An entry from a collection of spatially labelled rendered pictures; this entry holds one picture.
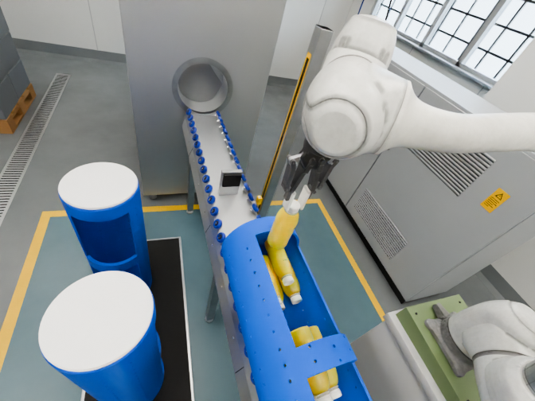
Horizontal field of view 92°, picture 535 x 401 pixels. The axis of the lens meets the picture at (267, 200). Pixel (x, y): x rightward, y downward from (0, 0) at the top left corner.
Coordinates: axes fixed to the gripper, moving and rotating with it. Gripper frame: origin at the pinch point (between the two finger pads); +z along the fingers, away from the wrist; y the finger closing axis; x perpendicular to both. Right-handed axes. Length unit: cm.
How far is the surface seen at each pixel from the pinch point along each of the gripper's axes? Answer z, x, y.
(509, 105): 2, -89, -251
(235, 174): 35, -50, -1
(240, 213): 50, -38, -3
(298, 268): 36.6, 2.9, -13.0
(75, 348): 39, 11, 57
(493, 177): 19, -21, -151
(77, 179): 38, -55, 63
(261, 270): 21.4, 8.2, 7.7
